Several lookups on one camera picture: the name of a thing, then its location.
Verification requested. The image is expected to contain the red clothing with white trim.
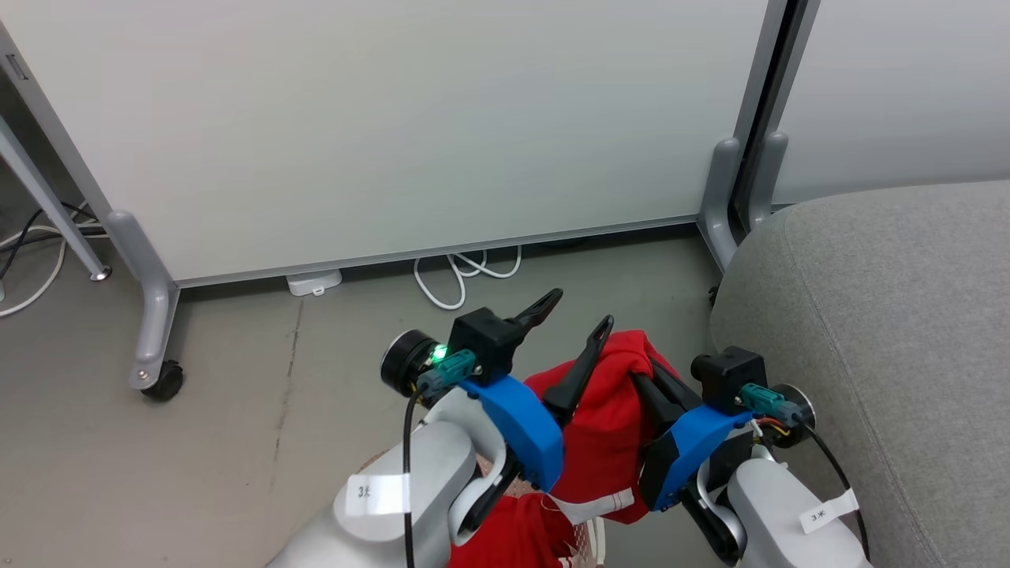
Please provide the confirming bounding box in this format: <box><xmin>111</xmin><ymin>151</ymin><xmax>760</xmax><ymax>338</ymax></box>
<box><xmin>448</xmin><ymin>330</ymin><xmax>684</xmax><ymax>568</ymax></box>

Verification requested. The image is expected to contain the grey metal table leg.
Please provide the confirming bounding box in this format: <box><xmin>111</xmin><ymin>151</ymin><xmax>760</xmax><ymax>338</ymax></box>
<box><xmin>0</xmin><ymin>117</ymin><xmax>113</xmax><ymax>282</ymax></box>

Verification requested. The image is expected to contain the looped white cable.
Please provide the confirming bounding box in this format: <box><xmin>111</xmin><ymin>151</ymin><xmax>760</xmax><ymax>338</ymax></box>
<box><xmin>413</xmin><ymin>245</ymin><xmax>524</xmax><ymax>311</ymax></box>

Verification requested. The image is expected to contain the cream perforated laundry basket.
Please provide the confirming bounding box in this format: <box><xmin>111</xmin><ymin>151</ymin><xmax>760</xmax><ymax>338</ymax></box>
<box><xmin>473</xmin><ymin>451</ymin><xmax>609</xmax><ymax>568</ymax></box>

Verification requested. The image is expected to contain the long white floor cable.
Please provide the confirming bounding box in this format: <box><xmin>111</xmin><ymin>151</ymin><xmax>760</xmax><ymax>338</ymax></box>
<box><xmin>0</xmin><ymin>224</ymin><xmax>107</xmax><ymax>318</ymax></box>

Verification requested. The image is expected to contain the narrow white partition panel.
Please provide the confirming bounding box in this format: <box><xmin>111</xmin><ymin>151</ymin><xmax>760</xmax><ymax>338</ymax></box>
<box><xmin>769</xmin><ymin>0</ymin><xmax>1010</xmax><ymax>207</ymax></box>

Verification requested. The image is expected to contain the grey fabric sofa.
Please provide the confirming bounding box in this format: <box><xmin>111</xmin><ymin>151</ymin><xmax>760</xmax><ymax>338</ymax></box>
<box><xmin>709</xmin><ymin>180</ymin><xmax>1010</xmax><ymax>568</ymax></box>

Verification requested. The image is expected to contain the white paper label tag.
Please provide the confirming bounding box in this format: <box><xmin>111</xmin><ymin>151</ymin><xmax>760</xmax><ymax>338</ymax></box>
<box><xmin>346</xmin><ymin>473</ymin><xmax>413</xmax><ymax>518</ymax></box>
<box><xmin>798</xmin><ymin>488</ymin><xmax>860</xmax><ymax>535</ymax></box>

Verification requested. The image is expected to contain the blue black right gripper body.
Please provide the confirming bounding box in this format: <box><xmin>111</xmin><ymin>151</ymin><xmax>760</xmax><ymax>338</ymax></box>
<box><xmin>638</xmin><ymin>384</ymin><xmax>817</xmax><ymax>512</ymax></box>

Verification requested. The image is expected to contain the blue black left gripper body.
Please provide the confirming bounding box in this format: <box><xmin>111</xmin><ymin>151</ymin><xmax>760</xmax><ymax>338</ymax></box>
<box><xmin>381</xmin><ymin>330</ymin><xmax>566</xmax><ymax>491</ymax></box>

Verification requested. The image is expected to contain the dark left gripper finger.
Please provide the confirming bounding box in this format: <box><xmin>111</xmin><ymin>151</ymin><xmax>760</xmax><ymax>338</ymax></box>
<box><xmin>511</xmin><ymin>289</ymin><xmax>564</xmax><ymax>334</ymax></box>
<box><xmin>543</xmin><ymin>315</ymin><xmax>615</xmax><ymax>428</ymax></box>

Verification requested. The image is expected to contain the white power adapter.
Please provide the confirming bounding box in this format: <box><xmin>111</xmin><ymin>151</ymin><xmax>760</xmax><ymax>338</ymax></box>
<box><xmin>286</xmin><ymin>269</ymin><xmax>344</xmax><ymax>297</ymax></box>

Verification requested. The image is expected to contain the black floor cable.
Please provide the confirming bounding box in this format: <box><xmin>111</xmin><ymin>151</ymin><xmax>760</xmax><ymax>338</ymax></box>
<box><xmin>0</xmin><ymin>200</ymin><xmax>102</xmax><ymax>278</ymax></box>

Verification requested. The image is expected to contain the grey partition foot with caster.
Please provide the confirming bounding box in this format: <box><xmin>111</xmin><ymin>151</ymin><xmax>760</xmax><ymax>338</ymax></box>
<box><xmin>105</xmin><ymin>209</ymin><xmax>185</xmax><ymax>402</ymax></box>

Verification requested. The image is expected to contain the large white partition panel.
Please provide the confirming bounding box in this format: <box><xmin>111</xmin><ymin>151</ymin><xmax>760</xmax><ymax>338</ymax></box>
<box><xmin>0</xmin><ymin>0</ymin><xmax>790</xmax><ymax>290</ymax></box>

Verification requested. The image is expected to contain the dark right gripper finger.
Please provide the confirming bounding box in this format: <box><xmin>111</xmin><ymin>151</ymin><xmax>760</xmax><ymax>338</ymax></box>
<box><xmin>630</xmin><ymin>372</ymin><xmax>684</xmax><ymax>440</ymax></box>
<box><xmin>650</xmin><ymin>359</ymin><xmax>704</xmax><ymax>410</ymax></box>

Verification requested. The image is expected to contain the black cable with teal plug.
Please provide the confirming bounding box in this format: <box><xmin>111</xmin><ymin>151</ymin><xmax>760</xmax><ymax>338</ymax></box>
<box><xmin>402</xmin><ymin>349</ymin><xmax>480</xmax><ymax>568</ymax></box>
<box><xmin>740</xmin><ymin>383</ymin><xmax>870</xmax><ymax>562</ymax></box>

